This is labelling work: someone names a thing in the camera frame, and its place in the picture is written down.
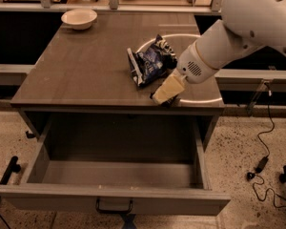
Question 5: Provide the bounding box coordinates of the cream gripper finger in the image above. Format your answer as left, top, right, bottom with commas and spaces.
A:
152, 73, 185, 105

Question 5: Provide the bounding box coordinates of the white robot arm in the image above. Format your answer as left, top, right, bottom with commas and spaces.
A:
152, 0, 286, 105

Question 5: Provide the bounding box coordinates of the open grey top drawer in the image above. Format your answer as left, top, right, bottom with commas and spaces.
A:
0, 114, 230, 216

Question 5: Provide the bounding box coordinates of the grey drawer cabinet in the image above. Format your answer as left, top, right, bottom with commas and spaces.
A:
11, 12, 223, 145

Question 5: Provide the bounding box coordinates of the blue chip bag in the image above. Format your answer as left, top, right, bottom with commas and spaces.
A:
127, 34, 177, 87

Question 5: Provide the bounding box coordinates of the white ceramic bowl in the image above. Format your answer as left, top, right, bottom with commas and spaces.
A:
61, 9, 97, 31

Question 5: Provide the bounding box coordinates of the black bar left floor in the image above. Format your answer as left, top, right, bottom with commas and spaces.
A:
0, 156, 21, 185

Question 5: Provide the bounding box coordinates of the grey shelf rail right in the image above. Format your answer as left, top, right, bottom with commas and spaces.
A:
215, 69, 286, 93

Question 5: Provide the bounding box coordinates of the grey shelf rail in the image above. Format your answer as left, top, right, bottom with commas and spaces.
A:
215, 69, 286, 93
0, 64, 34, 86

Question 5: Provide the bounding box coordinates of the black power cable with adapter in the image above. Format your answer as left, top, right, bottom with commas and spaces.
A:
246, 89, 286, 210

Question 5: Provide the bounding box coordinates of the black drawer handle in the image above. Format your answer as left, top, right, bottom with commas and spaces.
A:
95, 198, 133, 215

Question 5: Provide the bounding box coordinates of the grey shelf rail left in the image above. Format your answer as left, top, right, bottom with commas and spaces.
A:
0, 64, 34, 86

